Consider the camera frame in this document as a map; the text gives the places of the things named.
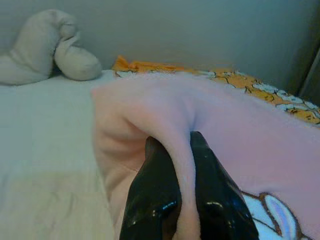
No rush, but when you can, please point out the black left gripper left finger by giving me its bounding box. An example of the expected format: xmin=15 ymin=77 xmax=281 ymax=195
xmin=118 ymin=135 xmax=183 ymax=240

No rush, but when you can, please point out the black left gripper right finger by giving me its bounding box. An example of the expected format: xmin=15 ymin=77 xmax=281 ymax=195
xmin=189 ymin=130 xmax=260 ymax=240

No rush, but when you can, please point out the pink fleece bunny blanket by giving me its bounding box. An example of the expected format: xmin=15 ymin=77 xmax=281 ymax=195
xmin=90 ymin=72 xmax=320 ymax=240

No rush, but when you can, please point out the white bed sheet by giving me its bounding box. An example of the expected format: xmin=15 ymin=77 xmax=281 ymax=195
xmin=0 ymin=68 xmax=121 ymax=240

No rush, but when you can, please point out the yellow cartoon print blanket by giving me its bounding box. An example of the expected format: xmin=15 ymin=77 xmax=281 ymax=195
xmin=111 ymin=54 xmax=320 ymax=126

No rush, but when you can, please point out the grey padded headboard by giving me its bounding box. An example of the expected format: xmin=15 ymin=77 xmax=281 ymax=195
xmin=297 ymin=0 xmax=320 ymax=101

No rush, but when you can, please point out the white plush pillow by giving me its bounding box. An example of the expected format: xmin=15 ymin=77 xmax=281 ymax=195
xmin=0 ymin=9 xmax=103 ymax=87

